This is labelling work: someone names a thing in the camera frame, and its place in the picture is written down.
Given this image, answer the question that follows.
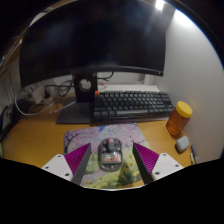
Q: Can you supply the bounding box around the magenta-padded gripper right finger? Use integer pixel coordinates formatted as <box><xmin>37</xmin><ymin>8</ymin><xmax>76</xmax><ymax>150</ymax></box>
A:
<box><xmin>132</xmin><ymin>143</ymin><xmax>185</xmax><ymax>185</ymax></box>

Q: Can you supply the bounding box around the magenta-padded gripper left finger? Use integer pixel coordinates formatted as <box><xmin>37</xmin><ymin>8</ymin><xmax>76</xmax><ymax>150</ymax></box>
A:
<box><xmin>40</xmin><ymin>143</ymin><xmax>92</xmax><ymax>186</ymax></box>

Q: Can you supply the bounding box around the transparent computer mouse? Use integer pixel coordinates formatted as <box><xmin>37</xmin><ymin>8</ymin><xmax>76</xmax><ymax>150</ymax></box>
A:
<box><xmin>97</xmin><ymin>136</ymin><xmax>123</xmax><ymax>172</ymax></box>

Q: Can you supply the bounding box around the flower print mouse pad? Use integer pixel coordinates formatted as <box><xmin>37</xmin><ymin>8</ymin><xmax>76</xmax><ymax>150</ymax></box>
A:
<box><xmin>63</xmin><ymin>122</ymin><xmax>152</xmax><ymax>189</ymax></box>

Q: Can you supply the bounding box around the small grey earbud case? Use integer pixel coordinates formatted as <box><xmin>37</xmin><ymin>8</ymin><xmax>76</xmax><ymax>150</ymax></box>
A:
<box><xmin>175</xmin><ymin>135</ymin><xmax>190</xmax><ymax>154</ymax></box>

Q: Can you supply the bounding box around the dark pen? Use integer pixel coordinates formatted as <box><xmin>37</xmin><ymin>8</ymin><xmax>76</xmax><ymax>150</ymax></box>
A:
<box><xmin>189</xmin><ymin>144</ymin><xmax>198</xmax><ymax>165</ymax></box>

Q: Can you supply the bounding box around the orange jar with yellow lid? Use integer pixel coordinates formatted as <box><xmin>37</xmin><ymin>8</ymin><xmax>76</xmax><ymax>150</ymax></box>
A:
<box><xmin>165</xmin><ymin>100</ymin><xmax>194</xmax><ymax>137</ymax></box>

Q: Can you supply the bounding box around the black keyboard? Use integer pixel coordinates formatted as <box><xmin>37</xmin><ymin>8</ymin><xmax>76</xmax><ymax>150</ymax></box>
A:
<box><xmin>90</xmin><ymin>90</ymin><xmax>175</xmax><ymax>123</ymax></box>

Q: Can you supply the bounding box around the white charger block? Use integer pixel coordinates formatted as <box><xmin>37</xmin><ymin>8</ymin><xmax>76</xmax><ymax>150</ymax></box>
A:
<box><xmin>28</xmin><ymin>84</ymin><xmax>46</xmax><ymax>104</ymax></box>

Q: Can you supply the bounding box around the black computer monitor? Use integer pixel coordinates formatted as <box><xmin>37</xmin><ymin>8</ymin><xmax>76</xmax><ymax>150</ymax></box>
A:
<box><xmin>18</xmin><ymin>0</ymin><xmax>168</xmax><ymax>125</ymax></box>

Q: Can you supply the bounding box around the white cable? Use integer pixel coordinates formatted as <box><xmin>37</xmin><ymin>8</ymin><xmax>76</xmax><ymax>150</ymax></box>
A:
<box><xmin>13</xmin><ymin>87</ymin><xmax>76</xmax><ymax>117</ymax></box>

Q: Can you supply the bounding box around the white wall lamp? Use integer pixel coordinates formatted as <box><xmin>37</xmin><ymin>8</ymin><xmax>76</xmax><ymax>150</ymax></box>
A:
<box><xmin>154</xmin><ymin>0</ymin><xmax>166</xmax><ymax>11</ymax></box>

